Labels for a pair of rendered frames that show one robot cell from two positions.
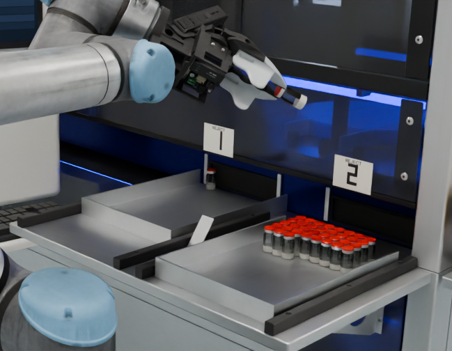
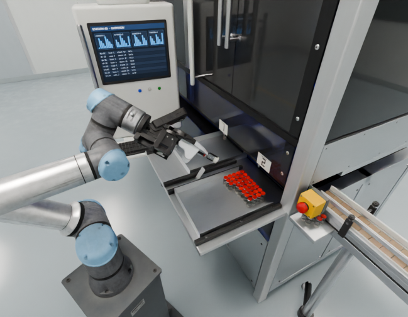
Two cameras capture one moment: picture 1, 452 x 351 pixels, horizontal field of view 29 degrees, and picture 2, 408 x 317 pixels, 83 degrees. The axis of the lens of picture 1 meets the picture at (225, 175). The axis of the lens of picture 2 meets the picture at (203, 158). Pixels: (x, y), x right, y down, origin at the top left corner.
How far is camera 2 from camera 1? 0.80 m
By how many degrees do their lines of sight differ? 28
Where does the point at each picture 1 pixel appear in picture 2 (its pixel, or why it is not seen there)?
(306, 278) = (230, 206)
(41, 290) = (82, 240)
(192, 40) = (160, 131)
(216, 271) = (198, 195)
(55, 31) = (89, 130)
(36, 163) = not seen: hidden behind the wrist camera
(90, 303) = (96, 252)
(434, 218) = (290, 195)
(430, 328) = (282, 229)
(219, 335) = not seen: hidden behind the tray
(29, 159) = not seen: hidden behind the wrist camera
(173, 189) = (210, 138)
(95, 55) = (75, 166)
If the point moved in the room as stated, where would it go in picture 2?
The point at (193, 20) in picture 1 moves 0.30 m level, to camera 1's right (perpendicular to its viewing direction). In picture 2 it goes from (163, 120) to (267, 139)
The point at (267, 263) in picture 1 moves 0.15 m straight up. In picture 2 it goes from (220, 193) to (221, 167)
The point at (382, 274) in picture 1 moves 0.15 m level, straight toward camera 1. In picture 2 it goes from (260, 214) to (245, 243)
